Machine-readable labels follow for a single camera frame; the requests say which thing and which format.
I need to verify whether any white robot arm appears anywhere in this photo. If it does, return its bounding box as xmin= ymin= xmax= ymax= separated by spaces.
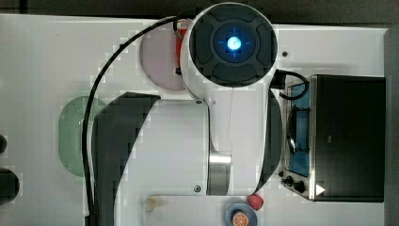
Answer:
xmin=81 ymin=2 xmax=280 ymax=226

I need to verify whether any grey round plate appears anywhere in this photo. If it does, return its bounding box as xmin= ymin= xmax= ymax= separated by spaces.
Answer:
xmin=139 ymin=25 xmax=185 ymax=91

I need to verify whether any red ketchup bottle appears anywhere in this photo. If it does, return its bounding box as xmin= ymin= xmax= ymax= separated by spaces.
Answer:
xmin=172 ymin=19 xmax=191 ymax=75

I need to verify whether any red toy strawberry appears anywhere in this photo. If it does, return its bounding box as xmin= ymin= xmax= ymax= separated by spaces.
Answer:
xmin=247 ymin=194 xmax=263 ymax=211

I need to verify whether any orange slice toy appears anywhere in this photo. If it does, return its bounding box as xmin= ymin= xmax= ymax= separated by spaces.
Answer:
xmin=231 ymin=212 xmax=249 ymax=226

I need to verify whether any blue small plate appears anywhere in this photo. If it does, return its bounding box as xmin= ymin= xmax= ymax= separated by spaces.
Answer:
xmin=225 ymin=203 xmax=258 ymax=226

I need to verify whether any black toaster oven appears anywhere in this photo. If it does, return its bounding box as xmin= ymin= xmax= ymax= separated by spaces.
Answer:
xmin=279 ymin=74 xmax=386 ymax=202

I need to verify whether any small black knob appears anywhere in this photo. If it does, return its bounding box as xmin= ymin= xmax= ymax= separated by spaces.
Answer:
xmin=0 ymin=135 xmax=8 ymax=153

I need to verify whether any black round object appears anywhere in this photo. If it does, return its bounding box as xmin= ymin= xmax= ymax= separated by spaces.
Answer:
xmin=0 ymin=169 xmax=20 ymax=204

